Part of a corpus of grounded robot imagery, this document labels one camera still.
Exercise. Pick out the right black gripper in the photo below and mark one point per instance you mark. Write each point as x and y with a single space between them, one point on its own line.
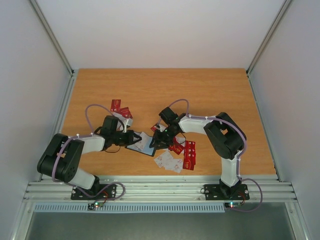
161 138

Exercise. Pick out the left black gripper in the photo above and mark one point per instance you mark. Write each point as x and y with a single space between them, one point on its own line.
130 138

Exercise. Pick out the black leather card holder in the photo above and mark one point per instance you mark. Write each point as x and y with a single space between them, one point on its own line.
150 151

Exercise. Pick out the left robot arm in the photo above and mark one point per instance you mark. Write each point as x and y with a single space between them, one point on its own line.
61 158

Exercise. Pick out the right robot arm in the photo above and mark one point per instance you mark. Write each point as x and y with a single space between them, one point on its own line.
227 139

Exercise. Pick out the white card left cluster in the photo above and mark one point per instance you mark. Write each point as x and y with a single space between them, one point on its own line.
119 116

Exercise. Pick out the red VIP card centre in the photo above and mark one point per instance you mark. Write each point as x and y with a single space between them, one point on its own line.
153 128

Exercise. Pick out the red card centre pile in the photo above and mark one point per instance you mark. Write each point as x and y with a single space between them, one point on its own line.
178 145

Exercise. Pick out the red card left cluster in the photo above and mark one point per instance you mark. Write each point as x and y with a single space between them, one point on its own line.
126 113

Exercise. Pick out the white card upper pile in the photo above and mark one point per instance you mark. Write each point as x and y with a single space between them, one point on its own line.
175 165

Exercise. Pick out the red card column upper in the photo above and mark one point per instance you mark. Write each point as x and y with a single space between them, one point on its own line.
190 150

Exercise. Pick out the red VIP card column lower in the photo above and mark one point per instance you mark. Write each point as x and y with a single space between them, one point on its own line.
188 164

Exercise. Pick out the red card far left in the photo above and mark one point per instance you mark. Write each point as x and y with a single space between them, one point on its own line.
115 105

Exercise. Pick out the left controller board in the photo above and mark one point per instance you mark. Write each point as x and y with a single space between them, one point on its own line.
95 205

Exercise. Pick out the controller board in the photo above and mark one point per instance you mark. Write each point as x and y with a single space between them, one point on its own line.
95 205
232 205

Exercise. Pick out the right controller board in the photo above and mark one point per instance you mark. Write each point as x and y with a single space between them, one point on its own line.
232 205

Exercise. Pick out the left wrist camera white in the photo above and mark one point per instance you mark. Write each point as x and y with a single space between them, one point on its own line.
127 124

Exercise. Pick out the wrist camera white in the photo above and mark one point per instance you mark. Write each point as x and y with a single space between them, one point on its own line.
127 124
159 126

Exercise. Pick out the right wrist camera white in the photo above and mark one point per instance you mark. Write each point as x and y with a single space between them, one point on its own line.
159 126

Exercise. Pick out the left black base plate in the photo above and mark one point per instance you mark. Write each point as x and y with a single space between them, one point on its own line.
110 191

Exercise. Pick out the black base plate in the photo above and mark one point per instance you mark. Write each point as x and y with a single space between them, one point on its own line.
110 191
215 192

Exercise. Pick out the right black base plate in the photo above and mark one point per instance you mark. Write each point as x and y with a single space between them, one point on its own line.
215 192

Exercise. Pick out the grey slotted cable duct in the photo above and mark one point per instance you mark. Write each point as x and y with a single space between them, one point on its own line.
130 208

